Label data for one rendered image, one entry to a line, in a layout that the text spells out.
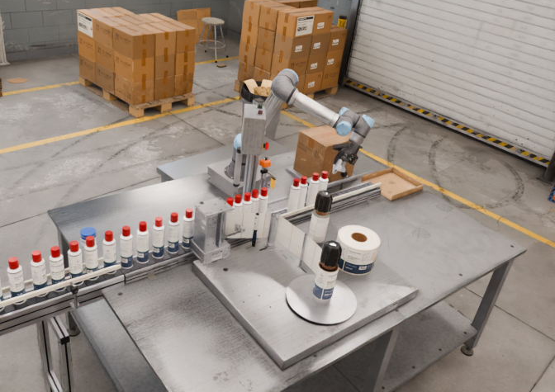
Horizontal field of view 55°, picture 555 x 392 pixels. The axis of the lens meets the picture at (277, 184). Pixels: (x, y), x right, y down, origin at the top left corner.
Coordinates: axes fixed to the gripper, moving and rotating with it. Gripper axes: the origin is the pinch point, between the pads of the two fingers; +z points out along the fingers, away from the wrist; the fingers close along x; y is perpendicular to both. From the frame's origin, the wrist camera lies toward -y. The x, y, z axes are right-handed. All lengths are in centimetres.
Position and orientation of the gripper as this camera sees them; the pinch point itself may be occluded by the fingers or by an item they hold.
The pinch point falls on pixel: (333, 171)
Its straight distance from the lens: 295.3
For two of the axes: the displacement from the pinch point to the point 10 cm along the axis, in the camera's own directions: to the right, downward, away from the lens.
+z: -5.0, 8.5, 1.4
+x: 6.2, 2.5, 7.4
